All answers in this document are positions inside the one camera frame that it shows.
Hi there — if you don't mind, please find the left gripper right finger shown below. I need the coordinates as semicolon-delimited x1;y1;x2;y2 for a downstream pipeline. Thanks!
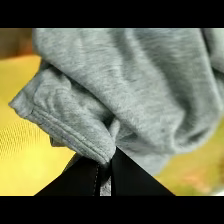
110;146;176;197

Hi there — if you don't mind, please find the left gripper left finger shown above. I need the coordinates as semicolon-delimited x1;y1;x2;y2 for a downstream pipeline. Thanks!
35;152;101;197

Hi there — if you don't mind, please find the grey T-shirt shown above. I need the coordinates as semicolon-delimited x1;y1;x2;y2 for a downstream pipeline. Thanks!
8;27;224;197

